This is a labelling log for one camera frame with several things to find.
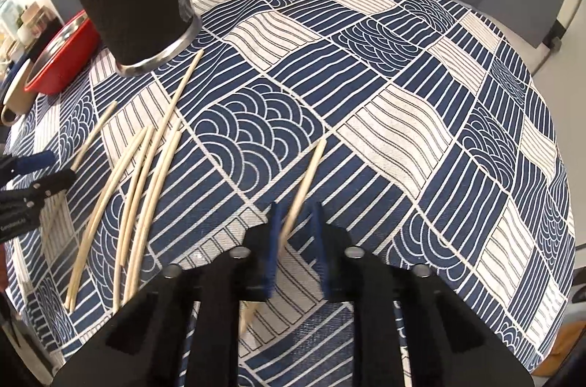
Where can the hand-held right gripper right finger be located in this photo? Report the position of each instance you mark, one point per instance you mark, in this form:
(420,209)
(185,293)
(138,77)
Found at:
(320,263)

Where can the beige mug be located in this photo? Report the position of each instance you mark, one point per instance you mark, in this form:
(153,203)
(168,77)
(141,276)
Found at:
(13,107)

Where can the cluttered shelf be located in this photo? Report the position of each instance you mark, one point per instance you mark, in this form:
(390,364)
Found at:
(32,25)

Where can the blue and white patterned tablecloth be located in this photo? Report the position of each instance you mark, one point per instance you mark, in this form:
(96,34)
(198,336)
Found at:
(366,71)

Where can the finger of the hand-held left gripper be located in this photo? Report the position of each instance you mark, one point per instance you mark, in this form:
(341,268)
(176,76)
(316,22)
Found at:
(55,181)
(39,160)

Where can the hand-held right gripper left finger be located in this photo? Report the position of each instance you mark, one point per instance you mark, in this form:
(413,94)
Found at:
(270,258)

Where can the red bowl with steel inside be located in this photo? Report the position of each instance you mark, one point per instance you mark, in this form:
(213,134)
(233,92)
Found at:
(73,57)

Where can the bamboo chopstick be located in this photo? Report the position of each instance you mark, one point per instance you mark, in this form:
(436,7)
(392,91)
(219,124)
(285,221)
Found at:
(106,208)
(96,132)
(160,181)
(185,87)
(306,181)
(132,203)

